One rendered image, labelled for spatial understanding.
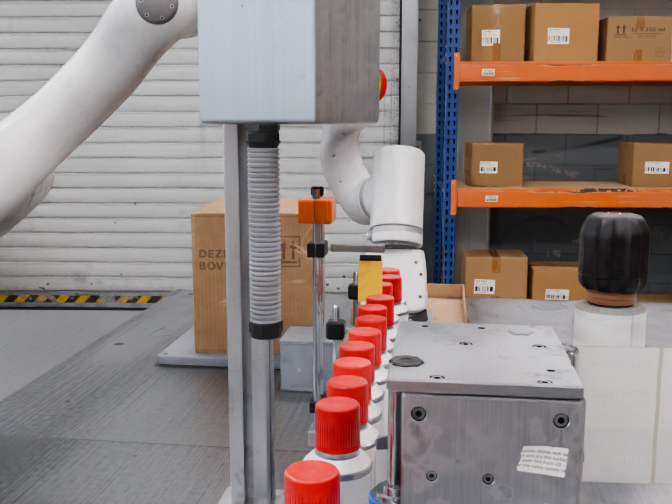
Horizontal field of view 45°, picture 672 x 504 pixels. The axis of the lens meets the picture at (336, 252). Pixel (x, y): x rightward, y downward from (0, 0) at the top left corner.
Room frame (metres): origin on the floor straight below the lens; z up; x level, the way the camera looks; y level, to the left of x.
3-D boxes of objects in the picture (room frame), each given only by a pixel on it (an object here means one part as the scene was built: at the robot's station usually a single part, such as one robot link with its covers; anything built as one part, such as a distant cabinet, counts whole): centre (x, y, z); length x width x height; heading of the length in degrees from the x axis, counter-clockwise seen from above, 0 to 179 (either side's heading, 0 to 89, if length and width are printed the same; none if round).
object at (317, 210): (0.98, -0.01, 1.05); 0.10 x 0.04 x 0.33; 82
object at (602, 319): (0.97, -0.34, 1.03); 0.09 x 0.09 x 0.30
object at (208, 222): (1.64, 0.15, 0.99); 0.30 x 0.24 x 0.27; 179
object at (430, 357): (0.50, -0.09, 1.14); 0.14 x 0.11 x 0.01; 172
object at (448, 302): (1.92, -0.18, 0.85); 0.30 x 0.26 x 0.04; 172
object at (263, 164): (0.79, 0.07, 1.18); 0.04 x 0.04 x 0.21
